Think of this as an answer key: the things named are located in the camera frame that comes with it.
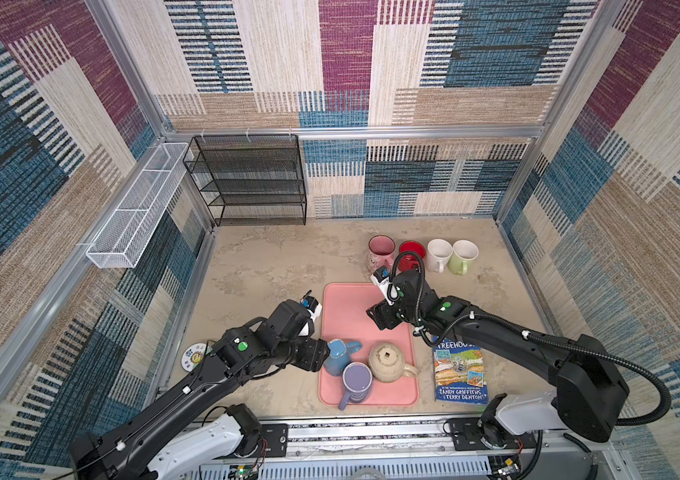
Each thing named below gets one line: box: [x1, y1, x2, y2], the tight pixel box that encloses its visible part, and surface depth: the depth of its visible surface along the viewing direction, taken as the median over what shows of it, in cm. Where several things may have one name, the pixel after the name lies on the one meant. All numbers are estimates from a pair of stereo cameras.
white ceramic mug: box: [426, 238, 453, 273], surface depth 101 cm
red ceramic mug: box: [398, 240, 426, 272], surface depth 104 cm
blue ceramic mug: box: [323, 338, 363, 376], surface depth 80 cm
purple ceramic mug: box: [338, 362, 373, 411], surface depth 76 cm
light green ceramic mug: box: [448, 239, 479, 276], surface depth 101 cm
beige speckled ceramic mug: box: [368, 342, 419, 383], surface depth 79 cm
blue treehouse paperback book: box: [433, 338, 489, 405], surface depth 82 cm
